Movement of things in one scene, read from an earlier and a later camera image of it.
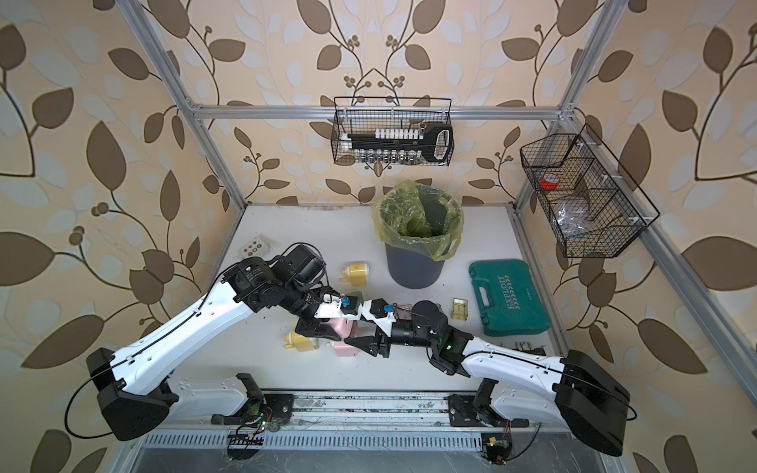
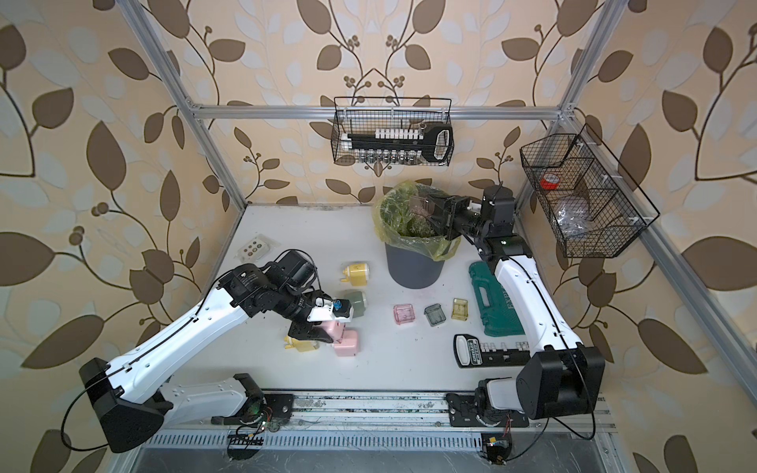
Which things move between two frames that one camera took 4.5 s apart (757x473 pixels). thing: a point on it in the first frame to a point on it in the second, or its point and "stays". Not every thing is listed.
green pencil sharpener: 355,298 stays
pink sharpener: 344,350 stays
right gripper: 374,343 to 459,203
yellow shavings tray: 459,308 stays
